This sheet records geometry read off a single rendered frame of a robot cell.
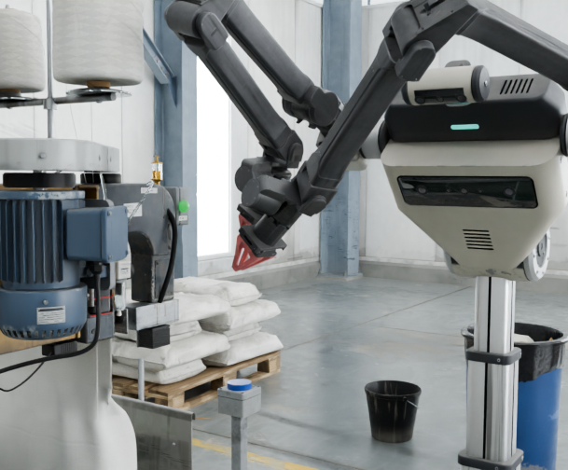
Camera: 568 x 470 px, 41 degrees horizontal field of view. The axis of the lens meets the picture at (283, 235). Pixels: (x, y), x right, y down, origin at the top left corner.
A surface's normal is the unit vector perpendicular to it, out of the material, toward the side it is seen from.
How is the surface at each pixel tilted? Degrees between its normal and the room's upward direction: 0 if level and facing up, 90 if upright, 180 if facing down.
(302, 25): 90
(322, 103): 107
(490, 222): 130
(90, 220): 90
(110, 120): 90
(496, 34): 137
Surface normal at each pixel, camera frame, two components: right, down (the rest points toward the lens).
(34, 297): 0.16, 0.12
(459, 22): 0.15, 0.81
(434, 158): -0.35, -0.73
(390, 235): -0.55, 0.06
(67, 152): 0.73, 0.07
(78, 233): -0.16, 0.07
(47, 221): 0.48, 0.07
